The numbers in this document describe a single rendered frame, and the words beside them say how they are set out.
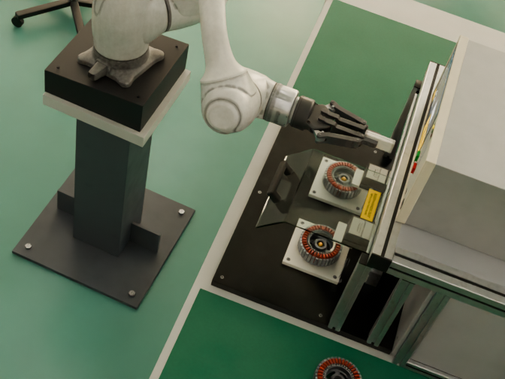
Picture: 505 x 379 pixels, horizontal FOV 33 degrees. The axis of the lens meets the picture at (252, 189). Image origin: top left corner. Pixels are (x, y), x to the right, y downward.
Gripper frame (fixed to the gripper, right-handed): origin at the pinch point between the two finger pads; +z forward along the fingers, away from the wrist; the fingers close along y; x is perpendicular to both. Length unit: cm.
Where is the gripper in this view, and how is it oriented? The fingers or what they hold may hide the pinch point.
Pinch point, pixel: (378, 141)
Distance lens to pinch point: 195.3
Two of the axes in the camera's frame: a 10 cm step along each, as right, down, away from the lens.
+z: 9.3, 3.5, -0.7
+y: -3.2, 7.0, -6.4
